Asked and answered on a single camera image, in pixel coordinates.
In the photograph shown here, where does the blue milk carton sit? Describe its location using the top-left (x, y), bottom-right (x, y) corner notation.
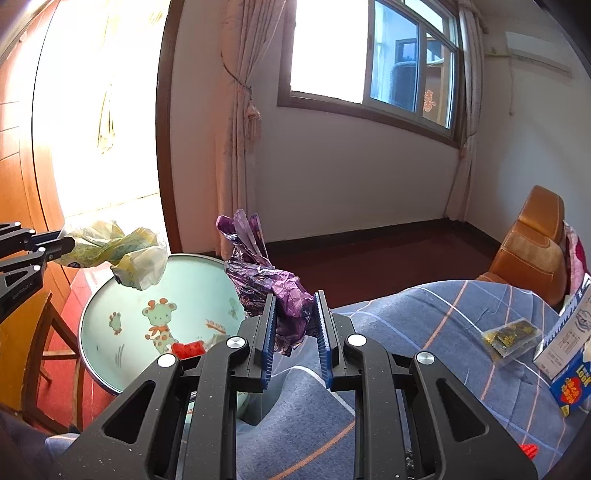
top-left (549, 351), bottom-right (591, 418)

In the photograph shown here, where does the wooden wardrobe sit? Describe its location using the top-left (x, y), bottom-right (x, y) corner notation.
top-left (0, 0), bottom-right (75, 296)

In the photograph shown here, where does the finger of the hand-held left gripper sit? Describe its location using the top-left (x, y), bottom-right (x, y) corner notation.
top-left (0, 222), bottom-right (75, 260)
top-left (0, 247), bottom-right (48, 289)

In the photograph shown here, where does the clear packet with gold pieces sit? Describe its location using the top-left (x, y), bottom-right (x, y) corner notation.
top-left (481, 318), bottom-right (543, 366)

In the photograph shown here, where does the orange leather armchair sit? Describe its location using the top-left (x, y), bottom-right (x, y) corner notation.
top-left (475, 185), bottom-right (571, 308)

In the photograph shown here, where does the pink floral pillow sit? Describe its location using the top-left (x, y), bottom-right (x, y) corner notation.
top-left (561, 222), bottom-right (591, 296)

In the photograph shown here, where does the brown door frame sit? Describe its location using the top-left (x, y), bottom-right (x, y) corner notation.
top-left (156, 0), bottom-right (185, 252)

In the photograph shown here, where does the white carton box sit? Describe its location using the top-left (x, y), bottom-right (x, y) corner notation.
top-left (533, 272), bottom-right (591, 379)

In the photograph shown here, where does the blue plaid blanket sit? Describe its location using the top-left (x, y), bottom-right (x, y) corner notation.
top-left (44, 270), bottom-right (591, 480)

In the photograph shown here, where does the sliding glass window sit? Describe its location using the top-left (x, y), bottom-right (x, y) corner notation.
top-left (277, 0), bottom-right (467, 148)

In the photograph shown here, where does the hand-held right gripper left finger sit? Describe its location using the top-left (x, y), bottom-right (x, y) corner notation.
top-left (55, 293), bottom-right (279, 480)

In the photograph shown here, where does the green giraffe print basin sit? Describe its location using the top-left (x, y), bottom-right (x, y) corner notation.
top-left (78, 253), bottom-right (259, 421)

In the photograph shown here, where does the white air conditioner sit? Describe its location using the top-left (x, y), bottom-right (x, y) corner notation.
top-left (505, 30), bottom-right (573, 77)

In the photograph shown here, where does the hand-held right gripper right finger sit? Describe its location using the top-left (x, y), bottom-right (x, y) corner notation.
top-left (314, 290), bottom-right (539, 480)

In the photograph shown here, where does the wooden stool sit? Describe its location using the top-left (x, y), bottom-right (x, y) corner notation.
top-left (0, 291), bottom-right (88, 432)

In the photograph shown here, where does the purple foil wrapper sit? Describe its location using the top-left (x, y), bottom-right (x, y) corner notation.
top-left (216, 209), bottom-right (319, 356)

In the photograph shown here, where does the green white plastic bag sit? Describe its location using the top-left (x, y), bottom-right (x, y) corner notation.
top-left (53, 219), bottom-right (169, 291)

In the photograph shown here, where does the red mesh net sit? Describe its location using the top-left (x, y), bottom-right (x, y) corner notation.
top-left (172, 340), bottom-right (206, 361)

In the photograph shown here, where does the pink curtain with tieback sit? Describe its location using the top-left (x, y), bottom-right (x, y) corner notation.
top-left (215, 0), bottom-right (296, 259)

